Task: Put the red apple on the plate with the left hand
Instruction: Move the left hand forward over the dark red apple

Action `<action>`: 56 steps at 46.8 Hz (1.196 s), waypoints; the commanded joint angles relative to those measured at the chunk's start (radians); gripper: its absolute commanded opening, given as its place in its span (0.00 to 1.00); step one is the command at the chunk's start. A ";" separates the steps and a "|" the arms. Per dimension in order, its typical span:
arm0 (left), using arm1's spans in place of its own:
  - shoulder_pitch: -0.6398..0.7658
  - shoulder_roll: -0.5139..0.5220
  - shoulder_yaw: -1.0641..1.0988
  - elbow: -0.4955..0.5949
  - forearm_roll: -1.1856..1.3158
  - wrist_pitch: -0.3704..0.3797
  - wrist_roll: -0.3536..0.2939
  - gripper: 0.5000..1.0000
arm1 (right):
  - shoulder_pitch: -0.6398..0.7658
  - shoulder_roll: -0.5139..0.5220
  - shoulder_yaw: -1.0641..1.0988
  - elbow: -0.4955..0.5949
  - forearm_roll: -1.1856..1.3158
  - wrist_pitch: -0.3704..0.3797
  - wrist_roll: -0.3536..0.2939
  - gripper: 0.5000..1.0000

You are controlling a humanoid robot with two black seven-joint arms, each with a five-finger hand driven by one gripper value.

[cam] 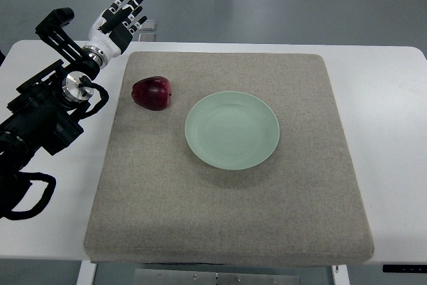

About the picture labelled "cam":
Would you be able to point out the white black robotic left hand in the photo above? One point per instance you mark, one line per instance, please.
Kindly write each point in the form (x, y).
(113, 31)

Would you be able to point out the red apple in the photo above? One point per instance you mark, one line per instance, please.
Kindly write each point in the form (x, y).
(153, 93)

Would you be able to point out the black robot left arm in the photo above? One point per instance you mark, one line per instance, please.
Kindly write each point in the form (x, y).
(46, 114)

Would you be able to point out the light green plate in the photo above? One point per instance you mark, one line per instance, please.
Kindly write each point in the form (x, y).
(232, 130)

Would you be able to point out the metal plate under table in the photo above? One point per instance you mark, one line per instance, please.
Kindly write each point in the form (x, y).
(152, 277)

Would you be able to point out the clear plastic floor piece near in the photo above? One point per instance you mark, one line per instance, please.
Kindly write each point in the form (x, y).
(147, 37)

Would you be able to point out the clear plastic floor piece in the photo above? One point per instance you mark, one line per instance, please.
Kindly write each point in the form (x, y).
(147, 37)
(149, 25)

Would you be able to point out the clear plastic floor piece far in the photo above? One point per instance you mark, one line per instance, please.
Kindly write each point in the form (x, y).
(149, 25)

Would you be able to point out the beige fabric mat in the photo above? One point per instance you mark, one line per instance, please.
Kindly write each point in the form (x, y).
(156, 202)

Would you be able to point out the white table leg left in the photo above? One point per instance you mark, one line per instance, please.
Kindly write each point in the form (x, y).
(86, 275)

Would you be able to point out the white table leg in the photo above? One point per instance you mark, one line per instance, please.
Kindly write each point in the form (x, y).
(340, 275)
(86, 275)

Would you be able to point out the white table leg right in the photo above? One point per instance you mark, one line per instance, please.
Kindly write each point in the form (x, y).
(340, 275)

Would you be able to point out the black table control panel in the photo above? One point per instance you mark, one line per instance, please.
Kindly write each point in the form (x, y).
(407, 269)

